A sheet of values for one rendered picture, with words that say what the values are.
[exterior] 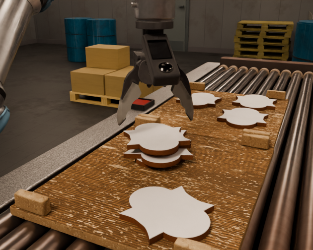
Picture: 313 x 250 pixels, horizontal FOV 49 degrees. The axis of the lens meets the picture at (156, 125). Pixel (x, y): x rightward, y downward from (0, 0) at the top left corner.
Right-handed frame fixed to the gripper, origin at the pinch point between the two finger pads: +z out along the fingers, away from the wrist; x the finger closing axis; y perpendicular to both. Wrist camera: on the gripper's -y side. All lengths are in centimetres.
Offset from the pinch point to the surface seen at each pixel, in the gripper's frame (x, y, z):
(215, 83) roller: -37, 66, 9
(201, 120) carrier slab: -15.8, 19.1, 6.8
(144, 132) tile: 2.2, 2.2, 2.3
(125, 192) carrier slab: 7.8, -13.0, 6.9
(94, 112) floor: 14, 315, 100
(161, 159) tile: 0.3, -6.6, 4.6
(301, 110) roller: -50, 26, 8
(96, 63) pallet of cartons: 7, 384, 57
